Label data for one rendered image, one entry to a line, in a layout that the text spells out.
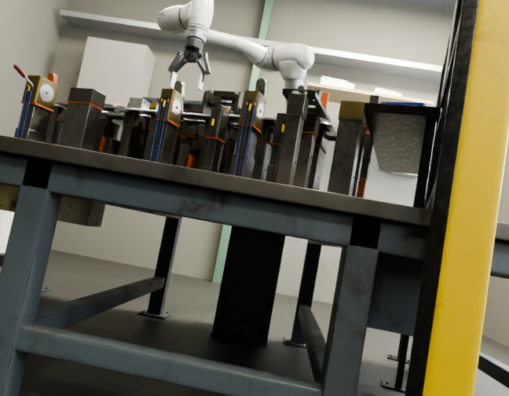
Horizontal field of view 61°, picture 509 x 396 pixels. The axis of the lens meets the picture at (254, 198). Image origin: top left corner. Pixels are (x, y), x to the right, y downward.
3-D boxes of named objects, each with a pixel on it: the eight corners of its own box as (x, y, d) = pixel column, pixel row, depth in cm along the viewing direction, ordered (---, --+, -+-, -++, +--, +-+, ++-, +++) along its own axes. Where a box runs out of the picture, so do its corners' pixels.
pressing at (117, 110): (31, 100, 196) (32, 97, 197) (67, 115, 217) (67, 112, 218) (331, 124, 149) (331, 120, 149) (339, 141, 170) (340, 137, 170)
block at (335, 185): (323, 206, 141) (341, 100, 144) (327, 208, 148) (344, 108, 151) (347, 209, 138) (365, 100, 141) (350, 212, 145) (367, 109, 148)
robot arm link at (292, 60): (291, 181, 256) (326, 184, 244) (278, 188, 243) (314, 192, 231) (283, 45, 235) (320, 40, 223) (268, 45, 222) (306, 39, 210)
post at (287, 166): (271, 190, 122) (289, 92, 125) (276, 192, 127) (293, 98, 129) (288, 192, 120) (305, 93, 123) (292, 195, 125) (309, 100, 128)
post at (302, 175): (287, 199, 139) (302, 112, 141) (291, 201, 144) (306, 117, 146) (302, 201, 137) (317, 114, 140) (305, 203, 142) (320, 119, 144)
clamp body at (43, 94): (0, 156, 177) (20, 71, 180) (27, 163, 190) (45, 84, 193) (15, 159, 174) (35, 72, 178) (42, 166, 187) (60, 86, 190)
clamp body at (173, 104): (137, 177, 156) (155, 85, 159) (154, 182, 167) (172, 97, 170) (151, 179, 154) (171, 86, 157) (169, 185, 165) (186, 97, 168)
